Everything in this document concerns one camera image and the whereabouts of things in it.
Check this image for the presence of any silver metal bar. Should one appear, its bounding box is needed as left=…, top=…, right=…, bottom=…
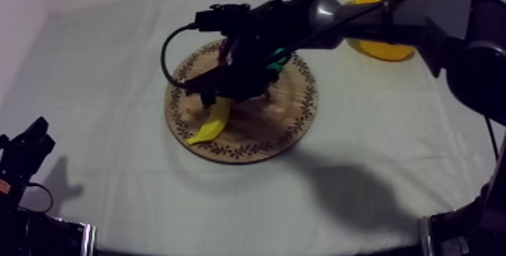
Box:
left=418, top=215, right=433, bottom=256
left=80, top=222, right=97, bottom=256

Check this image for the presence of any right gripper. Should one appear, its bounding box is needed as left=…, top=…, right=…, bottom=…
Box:
left=184, top=0, right=317, bottom=110

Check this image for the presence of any round wooden board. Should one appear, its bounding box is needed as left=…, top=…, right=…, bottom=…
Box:
left=163, top=39, right=319, bottom=166

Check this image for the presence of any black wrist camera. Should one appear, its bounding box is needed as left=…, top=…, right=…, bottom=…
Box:
left=194, top=3, right=251, bottom=34

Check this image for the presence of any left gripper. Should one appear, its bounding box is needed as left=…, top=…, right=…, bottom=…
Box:
left=0, top=116, right=56, bottom=189

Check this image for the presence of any green toy pear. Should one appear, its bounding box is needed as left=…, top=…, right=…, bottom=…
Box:
left=267, top=47, right=292, bottom=74

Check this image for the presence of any yellow toy banana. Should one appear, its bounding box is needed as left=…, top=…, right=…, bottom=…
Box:
left=186, top=96, right=233, bottom=146

